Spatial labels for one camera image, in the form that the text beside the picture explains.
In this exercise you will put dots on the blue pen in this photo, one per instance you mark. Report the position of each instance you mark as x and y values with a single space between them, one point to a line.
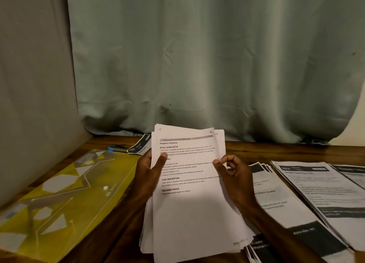
117 149

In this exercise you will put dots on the pale green curtain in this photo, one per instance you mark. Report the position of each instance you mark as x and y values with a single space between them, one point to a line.
216 54

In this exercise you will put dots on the person's left forearm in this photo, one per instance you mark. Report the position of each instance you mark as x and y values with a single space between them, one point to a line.
108 237

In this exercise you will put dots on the single sheet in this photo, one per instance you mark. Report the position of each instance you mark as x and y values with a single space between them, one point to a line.
140 144

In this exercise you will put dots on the person's left hand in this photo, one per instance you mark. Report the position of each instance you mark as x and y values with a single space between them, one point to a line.
147 177

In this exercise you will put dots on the person's right hand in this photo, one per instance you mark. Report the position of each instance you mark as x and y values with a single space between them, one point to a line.
239 183

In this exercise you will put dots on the person's right forearm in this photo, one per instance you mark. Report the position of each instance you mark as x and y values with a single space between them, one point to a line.
279 240

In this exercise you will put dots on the yellow patterned folder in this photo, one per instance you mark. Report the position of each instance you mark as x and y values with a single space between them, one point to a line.
57 203

